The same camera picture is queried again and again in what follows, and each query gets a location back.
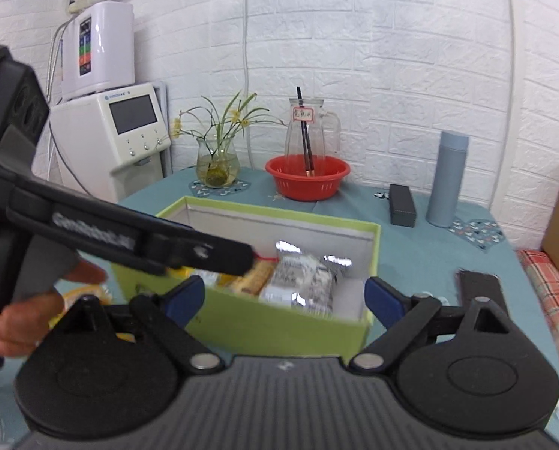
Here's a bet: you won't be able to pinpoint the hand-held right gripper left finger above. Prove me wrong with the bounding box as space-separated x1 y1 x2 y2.
49 276 226 376

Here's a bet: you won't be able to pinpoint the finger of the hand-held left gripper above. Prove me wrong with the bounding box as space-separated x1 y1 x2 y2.
141 218 255 276

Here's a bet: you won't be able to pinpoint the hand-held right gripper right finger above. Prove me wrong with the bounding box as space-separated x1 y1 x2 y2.
349 276 517 378

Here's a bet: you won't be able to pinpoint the tan biscuit packet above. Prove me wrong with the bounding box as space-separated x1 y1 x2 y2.
216 258 276 296

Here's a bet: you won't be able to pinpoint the green cardboard box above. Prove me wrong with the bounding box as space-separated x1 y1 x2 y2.
111 196 382 362

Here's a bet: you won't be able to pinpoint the person's left hand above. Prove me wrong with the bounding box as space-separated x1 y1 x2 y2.
0 262 108 358

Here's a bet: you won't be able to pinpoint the silver foil snack packet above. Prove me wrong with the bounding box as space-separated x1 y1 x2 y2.
276 240 354 269

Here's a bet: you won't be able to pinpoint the white appliance with screen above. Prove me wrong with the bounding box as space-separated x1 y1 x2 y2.
31 82 173 204

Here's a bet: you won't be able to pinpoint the grey patterned snack packet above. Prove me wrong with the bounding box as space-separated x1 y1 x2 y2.
259 255 337 318

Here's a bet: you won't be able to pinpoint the glass vase with plant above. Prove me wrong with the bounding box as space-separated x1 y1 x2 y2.
169 91 287 188

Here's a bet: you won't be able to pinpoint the black rectangular case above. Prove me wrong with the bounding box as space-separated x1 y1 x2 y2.
389 184 418 226

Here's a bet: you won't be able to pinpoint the black flat packet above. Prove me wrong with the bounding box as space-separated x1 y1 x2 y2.
456 269 504 317

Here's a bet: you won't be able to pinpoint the red plastic basket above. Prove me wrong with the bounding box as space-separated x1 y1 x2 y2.
265 154 351 202

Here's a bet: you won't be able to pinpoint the grey cylinder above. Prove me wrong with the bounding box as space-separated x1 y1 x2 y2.
426 130 470 228

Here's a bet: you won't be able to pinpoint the black chopsticks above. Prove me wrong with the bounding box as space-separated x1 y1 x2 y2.
297 87 315 176

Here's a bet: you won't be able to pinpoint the glass pitcher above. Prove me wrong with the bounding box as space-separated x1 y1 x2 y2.
285 97 342 174

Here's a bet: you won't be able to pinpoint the red plaid cloth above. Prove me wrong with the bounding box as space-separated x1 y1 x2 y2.
516 248 559 404

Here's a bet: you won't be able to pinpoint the white water purifier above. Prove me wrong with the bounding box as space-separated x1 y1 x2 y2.
61 2 137 101

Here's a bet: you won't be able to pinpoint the metal flexible hose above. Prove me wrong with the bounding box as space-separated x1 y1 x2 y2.
45 21 67 104

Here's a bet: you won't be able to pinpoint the white wall pipe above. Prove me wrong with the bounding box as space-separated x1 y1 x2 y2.
67 0 135 16

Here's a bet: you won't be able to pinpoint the thin white wall cable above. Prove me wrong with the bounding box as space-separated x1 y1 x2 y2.
489 0 524 207

